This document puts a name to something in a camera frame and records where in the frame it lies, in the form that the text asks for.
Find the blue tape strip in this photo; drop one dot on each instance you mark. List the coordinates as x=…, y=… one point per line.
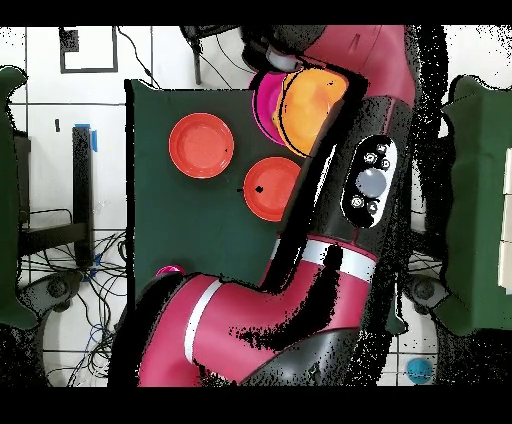
x=94, y=140

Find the blue round object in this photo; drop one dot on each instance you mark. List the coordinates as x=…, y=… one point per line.
x=419, y=370

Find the orange plastic bowl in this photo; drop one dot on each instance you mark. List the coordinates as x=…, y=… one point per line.
x=308, y=108

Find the dark green tablecloth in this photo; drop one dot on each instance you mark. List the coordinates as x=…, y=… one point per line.
x=180, y=232

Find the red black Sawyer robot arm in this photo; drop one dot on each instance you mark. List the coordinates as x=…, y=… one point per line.
x=256, y=320

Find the green cloth side table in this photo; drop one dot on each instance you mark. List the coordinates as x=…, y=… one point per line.
x=8, y=200
x=480, y=200

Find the black square floor frame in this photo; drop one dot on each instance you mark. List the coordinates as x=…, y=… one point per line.
x=88, y=70

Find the black metal stand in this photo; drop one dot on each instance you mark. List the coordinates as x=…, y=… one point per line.
x=82, y=180

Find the grey tripod leg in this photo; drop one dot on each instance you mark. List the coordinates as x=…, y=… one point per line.
x=197, y=64

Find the red plastic bowl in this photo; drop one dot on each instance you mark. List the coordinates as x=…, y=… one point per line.
x=200, y=146
x=268, y=196

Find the pink plastic bowl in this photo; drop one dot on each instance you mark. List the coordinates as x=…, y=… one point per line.
x=266, y=100

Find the red plastic cup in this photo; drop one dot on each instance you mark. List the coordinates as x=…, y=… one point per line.
x=171, y=270

